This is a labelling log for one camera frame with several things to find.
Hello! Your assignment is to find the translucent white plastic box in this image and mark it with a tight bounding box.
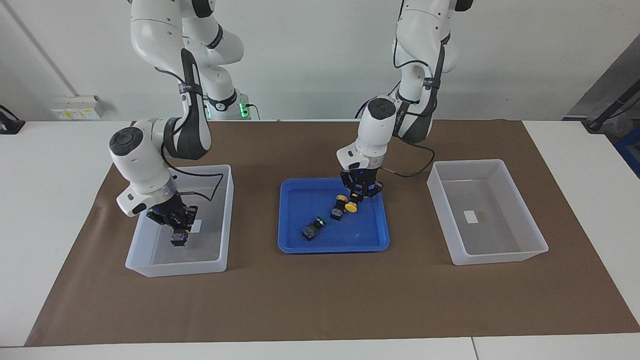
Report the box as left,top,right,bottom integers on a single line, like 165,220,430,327
426,159,549,266
125,164,235,278

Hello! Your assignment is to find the blue plastic tray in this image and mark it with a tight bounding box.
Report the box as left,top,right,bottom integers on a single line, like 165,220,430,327
277,177,391,254

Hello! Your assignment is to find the brown table mat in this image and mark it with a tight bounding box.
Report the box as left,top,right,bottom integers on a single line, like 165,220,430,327
25,120,640,347

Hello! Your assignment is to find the black device at table edge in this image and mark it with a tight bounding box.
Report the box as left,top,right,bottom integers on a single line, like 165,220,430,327
0,105,26,135

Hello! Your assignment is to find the black pole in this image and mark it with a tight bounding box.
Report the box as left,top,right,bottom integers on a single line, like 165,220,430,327
587,90,640,132

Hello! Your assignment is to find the grey partition panel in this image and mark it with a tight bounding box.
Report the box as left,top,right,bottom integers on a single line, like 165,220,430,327
564,35,640,121

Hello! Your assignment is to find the blue crate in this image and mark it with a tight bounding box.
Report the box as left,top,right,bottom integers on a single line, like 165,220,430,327
614,131,640,178

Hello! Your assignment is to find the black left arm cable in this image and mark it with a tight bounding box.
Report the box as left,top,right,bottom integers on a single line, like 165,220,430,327
380,135,436,178

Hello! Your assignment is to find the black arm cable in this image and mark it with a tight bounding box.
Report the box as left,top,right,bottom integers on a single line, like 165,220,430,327
160,70,224,202
380,135,436,178

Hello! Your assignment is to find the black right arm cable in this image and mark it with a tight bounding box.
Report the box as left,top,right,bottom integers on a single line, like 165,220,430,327
160,70,224,202

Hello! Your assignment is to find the white wall socket strip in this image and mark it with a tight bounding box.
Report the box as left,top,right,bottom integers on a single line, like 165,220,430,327
50,95,107,121

